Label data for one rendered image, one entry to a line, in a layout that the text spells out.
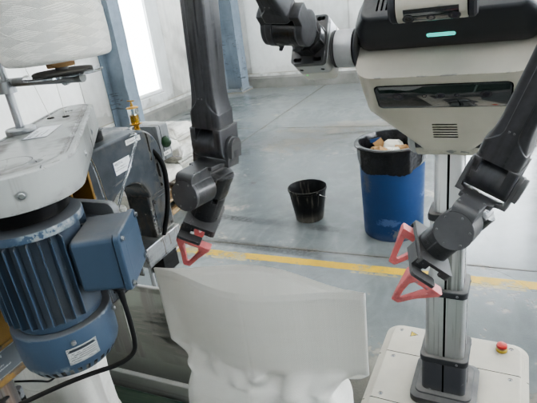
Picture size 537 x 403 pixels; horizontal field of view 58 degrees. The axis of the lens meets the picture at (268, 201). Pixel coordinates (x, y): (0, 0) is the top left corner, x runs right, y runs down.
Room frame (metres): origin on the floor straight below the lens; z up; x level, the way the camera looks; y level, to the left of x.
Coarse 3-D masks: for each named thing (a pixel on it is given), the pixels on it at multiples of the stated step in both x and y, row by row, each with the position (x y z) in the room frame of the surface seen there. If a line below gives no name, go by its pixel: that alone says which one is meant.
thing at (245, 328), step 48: (192, 288) 0.90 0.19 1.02; (240, 288) 0.93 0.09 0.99; (288, 288) 0.88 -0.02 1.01; (336, 288) 0.79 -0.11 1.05; (192, 336) 0.93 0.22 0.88; (240, 336) 0.82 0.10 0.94; (288, 336) 0.79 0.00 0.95; (336, 336) 0.78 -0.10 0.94; (192, 384) 0.87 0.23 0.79; (240, 384) 0.81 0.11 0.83; (288, 384) 0.78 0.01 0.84; (336, 384) 0.77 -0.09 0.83
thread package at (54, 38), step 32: (0, 0) 0.71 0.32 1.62; (32, 0) 0.71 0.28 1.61; (64, 0) 0.73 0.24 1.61; (96, 0) 0.78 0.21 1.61; (0, 32) 0.72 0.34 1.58; (32, 32) 0.71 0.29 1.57; (64, 32) 0.72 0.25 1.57; (96, 32) 0.76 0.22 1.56; (32, 64) 0.71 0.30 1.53; (64, 64) 0.77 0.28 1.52
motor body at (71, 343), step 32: (64, 224) 0.62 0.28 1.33; (0, 256) 0.59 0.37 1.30; (32, 256) 0.59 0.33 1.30; (64, 256) 0.61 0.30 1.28; (0, 288) 0.59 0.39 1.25; (32, 288) 0.59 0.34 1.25; (64, 288) 0.60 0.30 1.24; (32, 320) 0.59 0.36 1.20; (64, 320) 0.59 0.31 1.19; (96, 320) 0.62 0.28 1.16; (32, 352) 0.58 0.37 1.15; (64, 352) 0.58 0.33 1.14; (96, 352) 0.60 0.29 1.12
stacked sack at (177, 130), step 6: (132, 126) 4.54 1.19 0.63; (168, 126) 4.37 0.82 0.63; (174, 126) 4.34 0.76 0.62; (180, 126) 4.36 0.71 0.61; (186, 126) 4.43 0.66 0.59; (174, 132) 4.24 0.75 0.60; (180, 132) 4.29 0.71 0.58; (186, 132) 4.35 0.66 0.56; (174, 138) 4.20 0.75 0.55; (180, 138) 4.26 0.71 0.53
